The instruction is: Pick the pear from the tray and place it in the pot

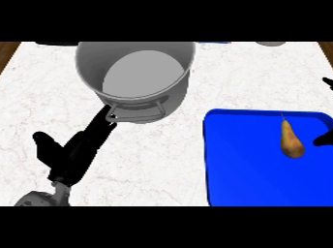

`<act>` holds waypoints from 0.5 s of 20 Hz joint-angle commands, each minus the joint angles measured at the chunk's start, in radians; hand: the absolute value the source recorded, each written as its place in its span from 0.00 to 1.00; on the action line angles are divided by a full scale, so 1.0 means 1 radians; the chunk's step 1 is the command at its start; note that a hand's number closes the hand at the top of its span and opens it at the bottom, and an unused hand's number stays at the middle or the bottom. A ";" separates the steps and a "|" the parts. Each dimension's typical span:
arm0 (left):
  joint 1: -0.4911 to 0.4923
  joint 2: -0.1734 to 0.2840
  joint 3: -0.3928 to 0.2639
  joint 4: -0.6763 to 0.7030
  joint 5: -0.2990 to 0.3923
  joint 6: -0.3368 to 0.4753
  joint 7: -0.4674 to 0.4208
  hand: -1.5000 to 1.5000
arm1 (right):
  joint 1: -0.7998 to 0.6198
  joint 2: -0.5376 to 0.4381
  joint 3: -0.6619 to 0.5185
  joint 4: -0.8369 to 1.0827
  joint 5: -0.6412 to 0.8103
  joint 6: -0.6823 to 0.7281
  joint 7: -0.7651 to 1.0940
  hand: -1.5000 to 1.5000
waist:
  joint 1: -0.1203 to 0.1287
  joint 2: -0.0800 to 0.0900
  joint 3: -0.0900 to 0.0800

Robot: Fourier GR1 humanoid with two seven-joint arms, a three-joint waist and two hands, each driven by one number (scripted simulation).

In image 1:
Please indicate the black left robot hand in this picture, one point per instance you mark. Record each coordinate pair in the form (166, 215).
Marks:
(77, 148)

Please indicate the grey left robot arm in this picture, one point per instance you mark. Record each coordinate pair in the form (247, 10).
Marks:
(48, 197)

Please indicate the brown yellow pear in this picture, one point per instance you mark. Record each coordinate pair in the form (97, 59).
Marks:
(291, 142)

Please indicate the blue plastic tray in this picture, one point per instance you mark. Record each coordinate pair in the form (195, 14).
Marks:
(259, 168)

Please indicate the grey metal pot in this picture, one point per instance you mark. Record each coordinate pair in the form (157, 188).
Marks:
(136, 79)

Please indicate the grey round object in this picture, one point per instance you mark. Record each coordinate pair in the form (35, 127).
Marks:
(269, 43)

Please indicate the black flat object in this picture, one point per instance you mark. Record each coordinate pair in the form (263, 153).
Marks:
(55, 43)

